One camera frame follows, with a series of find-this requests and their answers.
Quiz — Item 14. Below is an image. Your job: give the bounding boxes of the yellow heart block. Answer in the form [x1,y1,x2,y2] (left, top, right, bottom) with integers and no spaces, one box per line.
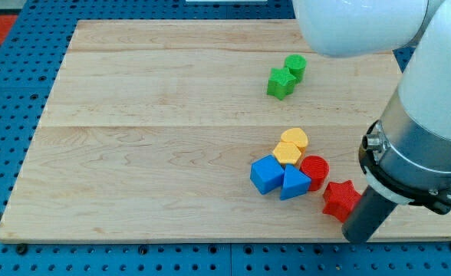
[280,127,309,153]

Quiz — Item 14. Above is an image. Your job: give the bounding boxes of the blue triangle block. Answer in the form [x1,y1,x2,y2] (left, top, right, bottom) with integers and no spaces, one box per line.
[280,164,311,200]

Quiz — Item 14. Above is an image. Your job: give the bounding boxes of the yellow hexagon block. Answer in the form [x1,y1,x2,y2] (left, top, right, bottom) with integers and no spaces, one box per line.
[272,142,302,166]

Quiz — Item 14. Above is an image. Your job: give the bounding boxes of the blue cube block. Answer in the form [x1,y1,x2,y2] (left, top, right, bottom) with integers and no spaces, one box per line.
[250,155,285,195]

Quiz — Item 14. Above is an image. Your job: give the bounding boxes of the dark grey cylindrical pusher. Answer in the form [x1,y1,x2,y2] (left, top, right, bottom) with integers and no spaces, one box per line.
[341,186,397,243]

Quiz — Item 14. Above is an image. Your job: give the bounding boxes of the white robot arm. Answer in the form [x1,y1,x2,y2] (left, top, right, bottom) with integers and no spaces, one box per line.
[292,0,451,243]

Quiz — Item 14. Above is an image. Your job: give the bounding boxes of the red cylinder block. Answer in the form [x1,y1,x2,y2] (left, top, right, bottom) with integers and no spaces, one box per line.
[300,155,330,191]

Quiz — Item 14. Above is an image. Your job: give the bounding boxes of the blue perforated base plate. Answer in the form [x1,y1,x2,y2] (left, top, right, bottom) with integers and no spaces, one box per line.
[0,0,451,275]

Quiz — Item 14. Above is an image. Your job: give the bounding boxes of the light wooden board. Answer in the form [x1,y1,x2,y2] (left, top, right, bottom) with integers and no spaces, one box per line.
[0,18,451,245]

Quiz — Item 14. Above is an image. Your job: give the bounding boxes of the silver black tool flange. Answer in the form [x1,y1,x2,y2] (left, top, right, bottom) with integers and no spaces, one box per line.
[359,90,451,215]

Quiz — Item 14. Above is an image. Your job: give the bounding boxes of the green star block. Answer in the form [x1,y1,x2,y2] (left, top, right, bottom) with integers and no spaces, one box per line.
[267,67,297,100]

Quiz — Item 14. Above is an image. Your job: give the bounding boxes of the red star block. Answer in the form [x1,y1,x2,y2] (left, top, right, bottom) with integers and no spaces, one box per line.
[322,180,361,223]

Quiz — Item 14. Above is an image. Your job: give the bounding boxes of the green cylinder block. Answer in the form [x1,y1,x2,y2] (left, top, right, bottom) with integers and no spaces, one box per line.
[284,54,308,84]

